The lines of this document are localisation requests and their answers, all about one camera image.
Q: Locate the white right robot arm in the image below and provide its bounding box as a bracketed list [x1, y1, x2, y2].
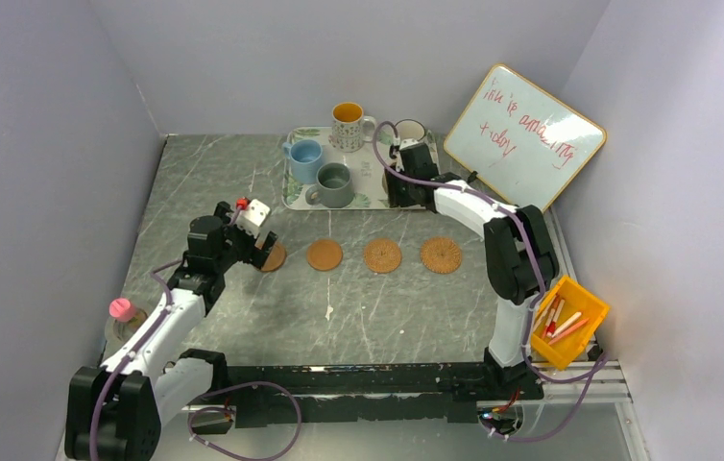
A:
[382, 139, 560, 399]

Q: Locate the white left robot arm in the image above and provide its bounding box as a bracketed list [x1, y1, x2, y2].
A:
[63, 199, 278, 460]

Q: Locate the white mug black rim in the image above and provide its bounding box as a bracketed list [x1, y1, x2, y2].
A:
[391, 119, 426, 148]

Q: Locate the grey-green mug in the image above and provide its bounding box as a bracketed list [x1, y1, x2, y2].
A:
[305, 162, 355, 208]

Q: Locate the yellow-inside patterned mug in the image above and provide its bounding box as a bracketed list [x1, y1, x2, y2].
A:
[329, 102, 377, 153]

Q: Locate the light blue mug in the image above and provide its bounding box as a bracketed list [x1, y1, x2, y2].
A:
[282, 139, 324, 184]

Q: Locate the pink-capped bottle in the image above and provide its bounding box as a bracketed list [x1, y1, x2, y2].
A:
[109, 298, 140, 342]

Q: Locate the yellow-framed whiteboard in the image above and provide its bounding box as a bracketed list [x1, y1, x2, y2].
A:
[444, 63, 607, 211]

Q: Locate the pale marker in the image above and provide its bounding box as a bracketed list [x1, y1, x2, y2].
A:
[532, 295, 558, 331]

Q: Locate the red-capped white marker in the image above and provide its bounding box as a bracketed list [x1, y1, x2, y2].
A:
[543, 298, 565, 338]

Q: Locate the yellow plastic bin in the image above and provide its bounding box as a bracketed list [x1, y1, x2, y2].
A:
[530, 276, 610, 370]

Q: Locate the orange marker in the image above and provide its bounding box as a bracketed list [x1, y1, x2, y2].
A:
[548, 319, 590, 346]

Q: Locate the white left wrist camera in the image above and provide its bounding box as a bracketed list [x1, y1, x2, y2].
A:
[233, 198, 271, 238]

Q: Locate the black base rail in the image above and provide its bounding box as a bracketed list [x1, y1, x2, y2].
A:
[191, 358, 543, 428]

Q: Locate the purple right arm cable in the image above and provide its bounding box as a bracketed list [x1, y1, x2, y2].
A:
[371, 120, 610, 444]

